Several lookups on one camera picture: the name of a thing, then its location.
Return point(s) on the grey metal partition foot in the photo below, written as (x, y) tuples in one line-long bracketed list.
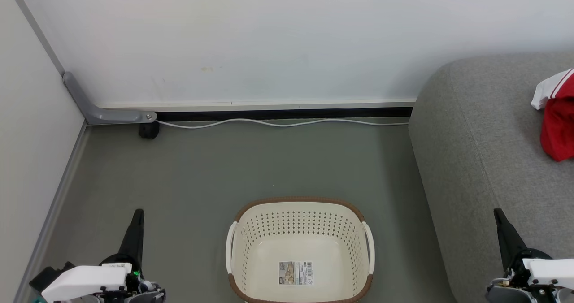
[(112, 115)]

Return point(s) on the black caster wheel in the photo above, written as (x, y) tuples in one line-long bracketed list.
[(148, 131)]

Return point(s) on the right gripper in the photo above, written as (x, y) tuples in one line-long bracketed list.
[(549, 271)]

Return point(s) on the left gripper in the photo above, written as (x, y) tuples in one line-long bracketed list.
[(85, 280)]

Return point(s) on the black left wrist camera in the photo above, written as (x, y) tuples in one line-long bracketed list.
[(49, 276)]

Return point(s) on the red and white jersey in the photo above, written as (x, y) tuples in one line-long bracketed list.
[(545, 90)]

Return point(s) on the cream laundry basket brown rim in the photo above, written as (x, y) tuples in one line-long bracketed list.
[(269, 231)]

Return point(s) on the paper label sticker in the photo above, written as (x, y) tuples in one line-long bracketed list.
[(296, 273)]

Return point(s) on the grey fabric sofa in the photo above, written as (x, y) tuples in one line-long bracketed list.
[(493, 159)]

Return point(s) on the red garment with white trim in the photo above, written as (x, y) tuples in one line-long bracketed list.
[(560, 132)]

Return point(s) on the black and white skirting board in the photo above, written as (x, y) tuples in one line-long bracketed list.
[(269, 114)]

